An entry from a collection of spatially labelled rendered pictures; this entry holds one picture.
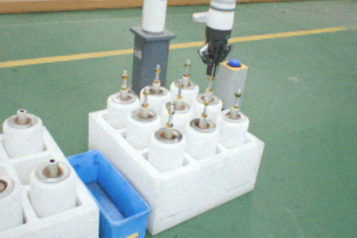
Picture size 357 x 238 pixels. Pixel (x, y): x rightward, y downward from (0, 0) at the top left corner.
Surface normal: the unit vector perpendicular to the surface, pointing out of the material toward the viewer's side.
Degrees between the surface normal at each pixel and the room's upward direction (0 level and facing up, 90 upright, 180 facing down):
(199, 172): 90
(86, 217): 90
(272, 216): 0
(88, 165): 88
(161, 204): 90
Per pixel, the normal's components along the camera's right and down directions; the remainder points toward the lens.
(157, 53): 0.53, 0.44
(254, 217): 0.11, -0.88
